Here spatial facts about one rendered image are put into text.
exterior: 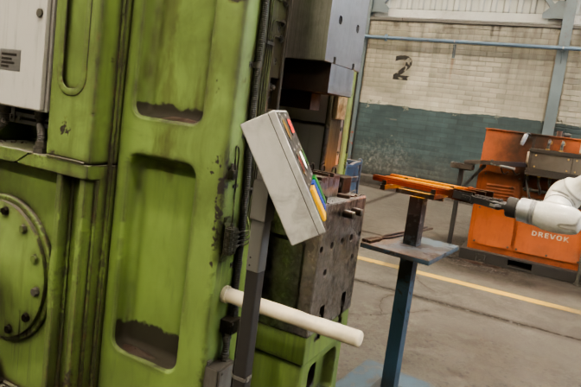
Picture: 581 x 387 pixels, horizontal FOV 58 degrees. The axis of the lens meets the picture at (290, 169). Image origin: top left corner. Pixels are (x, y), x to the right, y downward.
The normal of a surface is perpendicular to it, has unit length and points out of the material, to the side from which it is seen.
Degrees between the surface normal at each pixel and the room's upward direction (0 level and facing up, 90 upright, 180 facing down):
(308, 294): 90
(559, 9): 90
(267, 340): 90
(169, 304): 90
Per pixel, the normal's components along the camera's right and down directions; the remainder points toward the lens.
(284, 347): -0.48, 0.04
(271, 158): -0.07, 0.11
